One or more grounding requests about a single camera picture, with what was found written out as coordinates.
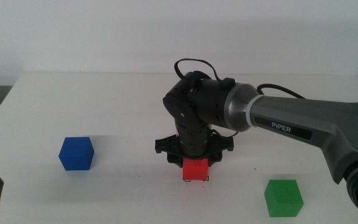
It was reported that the red cube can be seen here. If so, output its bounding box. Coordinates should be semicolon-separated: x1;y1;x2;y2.
182;157;210;182

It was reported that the green cube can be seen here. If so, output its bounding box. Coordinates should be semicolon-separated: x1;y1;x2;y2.
264;179;305;218

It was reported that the blue cube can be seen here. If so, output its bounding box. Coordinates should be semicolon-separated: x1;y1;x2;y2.
58;136;95;171

